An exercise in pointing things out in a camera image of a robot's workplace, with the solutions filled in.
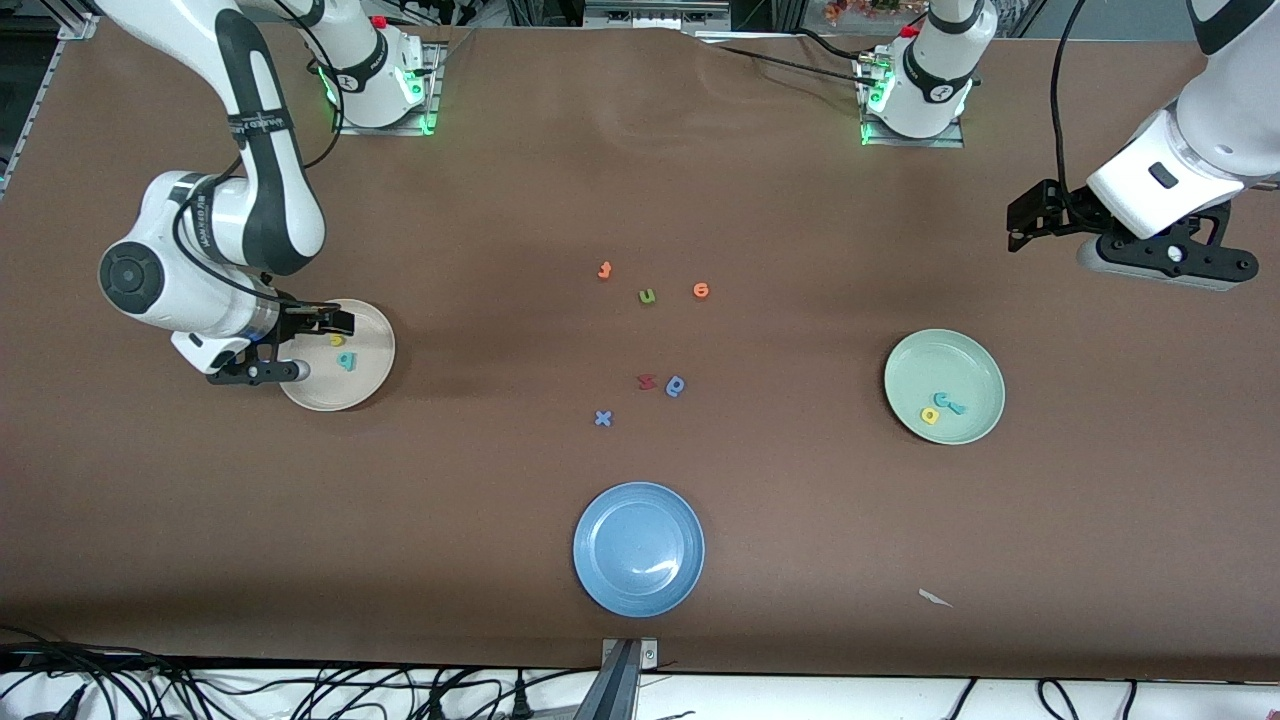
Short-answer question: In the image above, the beige round plate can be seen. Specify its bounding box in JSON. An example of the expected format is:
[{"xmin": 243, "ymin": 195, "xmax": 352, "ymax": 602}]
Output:
[{"xmin": 278, "ymin": 298, "xmax": 397, "ymax": 413}]

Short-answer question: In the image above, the light green round plate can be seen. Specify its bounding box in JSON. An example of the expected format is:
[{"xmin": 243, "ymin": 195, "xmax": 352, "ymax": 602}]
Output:
[{"xmin": 884, "ymin": 329, "xmax": 1006, "ymax": 446}]

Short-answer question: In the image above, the brown table cover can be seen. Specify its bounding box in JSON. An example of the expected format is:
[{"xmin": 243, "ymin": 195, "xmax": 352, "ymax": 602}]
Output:
[{"xmin": 0, "ymin": 18, "xmax": 1280, "ymax": 681}]

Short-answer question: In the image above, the blue round plate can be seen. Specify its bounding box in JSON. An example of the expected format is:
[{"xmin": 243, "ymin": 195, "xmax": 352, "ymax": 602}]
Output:
[{"xmin": 573, "ymin": 482, "xmax": 706, "ymax": 618}]

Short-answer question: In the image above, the grey metal box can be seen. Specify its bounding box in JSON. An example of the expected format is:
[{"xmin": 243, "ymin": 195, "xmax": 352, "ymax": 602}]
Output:
[{"xmin": 585, "ymin": 0, "xmax": 731, "ymax": 31}]

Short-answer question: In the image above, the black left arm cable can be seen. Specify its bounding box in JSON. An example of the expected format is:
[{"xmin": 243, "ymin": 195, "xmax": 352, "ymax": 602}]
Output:
[{"xmin": 1048, "ymin": 0, "xmax": 1101, "ymax": 226}]

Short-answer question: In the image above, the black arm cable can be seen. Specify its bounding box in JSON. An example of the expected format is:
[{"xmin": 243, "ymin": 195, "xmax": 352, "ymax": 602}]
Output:
[
  {"xmin": 1048, "ymin": 0, "xmax": 1101, "ymax": 226},
  {"xmin": 172, "ymin": 0, "xmax": 349, "ymax": 313}
]

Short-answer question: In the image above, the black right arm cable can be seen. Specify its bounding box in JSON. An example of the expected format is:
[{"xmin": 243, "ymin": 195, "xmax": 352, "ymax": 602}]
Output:
[{"xmin": 172, "ymin": 0, "xmax": 349, "ymax": 313}]

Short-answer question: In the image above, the black cable on table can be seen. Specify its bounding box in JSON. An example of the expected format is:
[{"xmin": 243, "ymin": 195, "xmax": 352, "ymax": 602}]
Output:
[{"xmin": 690, "ymin": 30, "xmax": 871, "ymax": 91}]

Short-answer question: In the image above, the black floor cable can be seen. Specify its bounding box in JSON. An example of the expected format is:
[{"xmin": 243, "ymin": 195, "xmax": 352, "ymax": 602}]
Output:
[
  {"xmin": 1035, "ymin": 678, "xmax": 1081, "ymax": 720},
  {"xmin": 0, "ymin": 625, "xmax": 216, "ymax": 720}
]

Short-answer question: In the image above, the silver metal bracket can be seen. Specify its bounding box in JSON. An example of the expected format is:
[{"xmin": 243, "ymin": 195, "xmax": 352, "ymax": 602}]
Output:
[{"xmin": 598, "ymin": 638, "xmax": 661, "ymax": 671}]

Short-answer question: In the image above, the grey camera pole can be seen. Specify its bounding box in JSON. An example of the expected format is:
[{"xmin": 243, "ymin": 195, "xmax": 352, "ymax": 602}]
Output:
[{"xmin": 575, "ymin": 640, "xmax": 643, "ymax": 720}]

